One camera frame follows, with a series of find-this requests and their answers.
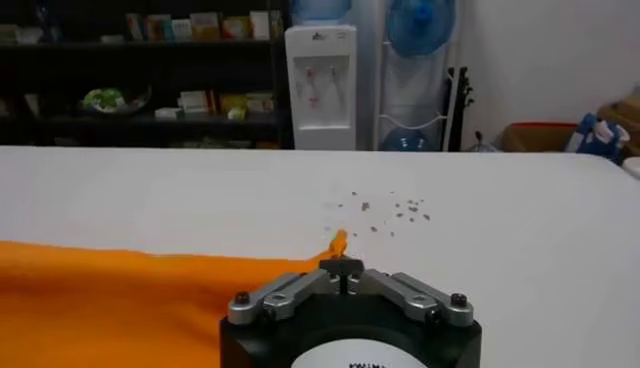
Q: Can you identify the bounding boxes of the labelled blue water bottle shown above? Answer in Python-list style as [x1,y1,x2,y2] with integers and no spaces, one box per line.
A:
[289,0,354,27]

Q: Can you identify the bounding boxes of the narrow white medicine box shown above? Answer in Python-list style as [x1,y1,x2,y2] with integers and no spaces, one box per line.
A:
[125,12,147,42]

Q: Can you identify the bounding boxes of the cream medicine box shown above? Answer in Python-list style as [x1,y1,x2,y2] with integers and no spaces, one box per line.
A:
[249,10,272,42]

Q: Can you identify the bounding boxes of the dark blue bottle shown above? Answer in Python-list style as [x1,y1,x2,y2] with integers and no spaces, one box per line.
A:
[33,0,64,42]

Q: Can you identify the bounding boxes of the blue and white package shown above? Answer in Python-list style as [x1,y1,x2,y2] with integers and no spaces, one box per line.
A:
[565,111,632,164]

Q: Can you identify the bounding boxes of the large brown cardboard box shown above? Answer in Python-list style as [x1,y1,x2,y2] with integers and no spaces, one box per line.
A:
[596,93,640,157]

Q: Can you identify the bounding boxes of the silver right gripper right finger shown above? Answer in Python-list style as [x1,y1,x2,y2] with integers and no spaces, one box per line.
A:
[342,257,475,329]

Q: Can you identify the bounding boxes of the orange t-shirt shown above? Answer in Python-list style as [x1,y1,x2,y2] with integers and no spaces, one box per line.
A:
[0,228,350,368]

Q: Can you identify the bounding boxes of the scattered grey crumbs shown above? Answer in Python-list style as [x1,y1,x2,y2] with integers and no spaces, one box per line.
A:
[323,188,432,239]

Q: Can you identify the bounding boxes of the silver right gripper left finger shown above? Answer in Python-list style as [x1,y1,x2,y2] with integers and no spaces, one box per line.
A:
[227,257,346,326]

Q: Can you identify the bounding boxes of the bowl of green items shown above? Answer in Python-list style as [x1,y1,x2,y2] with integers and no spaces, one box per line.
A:
[79,84,154,117]

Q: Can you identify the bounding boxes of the blue water jug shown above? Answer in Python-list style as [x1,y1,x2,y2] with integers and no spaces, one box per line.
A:
[384,0,458,58]
[381,126,432,153]

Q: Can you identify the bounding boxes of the yellow medicine box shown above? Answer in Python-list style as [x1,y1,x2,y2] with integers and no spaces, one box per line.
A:
[189,11,222,42]

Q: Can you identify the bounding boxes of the white water dispenser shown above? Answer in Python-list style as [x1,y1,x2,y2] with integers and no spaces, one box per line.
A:
[284,23,359,152]

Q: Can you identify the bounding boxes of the white wire jug rack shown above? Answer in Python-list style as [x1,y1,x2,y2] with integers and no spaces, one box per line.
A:
[371,0,459,153]

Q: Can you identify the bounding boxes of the green white medicine box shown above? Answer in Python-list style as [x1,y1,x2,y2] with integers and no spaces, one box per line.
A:
[144,14,174,43]

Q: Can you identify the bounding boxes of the white plastic bag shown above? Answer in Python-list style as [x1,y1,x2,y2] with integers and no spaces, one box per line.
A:
[464,130,499,153]

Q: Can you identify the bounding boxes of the flat white medicine box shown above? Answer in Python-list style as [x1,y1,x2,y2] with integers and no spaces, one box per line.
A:
[154,106,186,121]

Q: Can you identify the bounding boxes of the black shelf unit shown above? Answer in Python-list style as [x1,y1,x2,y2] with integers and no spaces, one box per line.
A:
[0,0,297,151]

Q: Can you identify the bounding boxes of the small white tray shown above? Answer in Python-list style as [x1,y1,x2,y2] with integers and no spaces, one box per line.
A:
[0,24,45,46]

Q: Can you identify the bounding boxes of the red-rimmed cardboard box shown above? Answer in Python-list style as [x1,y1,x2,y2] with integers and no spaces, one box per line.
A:
[500,121,579,153]

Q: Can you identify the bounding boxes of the red and white box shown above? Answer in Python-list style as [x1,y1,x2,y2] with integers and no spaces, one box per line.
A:
[177,89,217,114]

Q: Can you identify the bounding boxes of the orange white medicine box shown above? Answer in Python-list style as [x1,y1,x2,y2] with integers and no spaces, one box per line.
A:
[220,15,253,41]

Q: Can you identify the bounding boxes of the white side table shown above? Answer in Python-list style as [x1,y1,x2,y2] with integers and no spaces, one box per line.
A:
[621,155,640,182]

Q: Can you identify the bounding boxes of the green yellow box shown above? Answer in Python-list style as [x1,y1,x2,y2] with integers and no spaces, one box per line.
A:
[219,93,249,111]

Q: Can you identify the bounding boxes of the black tripod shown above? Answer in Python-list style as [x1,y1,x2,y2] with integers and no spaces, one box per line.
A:
[445,65,475,153]

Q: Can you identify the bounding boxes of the yellow white box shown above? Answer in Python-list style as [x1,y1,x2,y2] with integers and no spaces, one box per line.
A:
[245,91,276,114]

